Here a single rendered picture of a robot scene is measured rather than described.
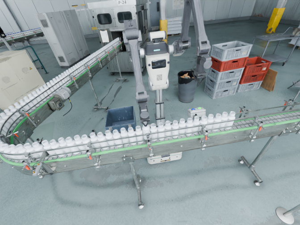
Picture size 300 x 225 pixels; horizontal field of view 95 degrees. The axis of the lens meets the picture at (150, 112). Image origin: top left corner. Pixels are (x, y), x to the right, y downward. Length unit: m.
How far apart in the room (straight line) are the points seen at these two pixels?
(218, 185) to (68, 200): 1.96
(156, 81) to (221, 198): 1.60
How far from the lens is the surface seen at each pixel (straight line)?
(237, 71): 3.57
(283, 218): 2.33
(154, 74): 1.47
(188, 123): 1.14
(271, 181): 2.51
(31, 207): 2.61
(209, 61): 1.01
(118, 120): 1.82
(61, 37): 6.86
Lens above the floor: 1.92
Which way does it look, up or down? 39 degrees down
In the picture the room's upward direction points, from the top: 6 degrees counter-clockwise
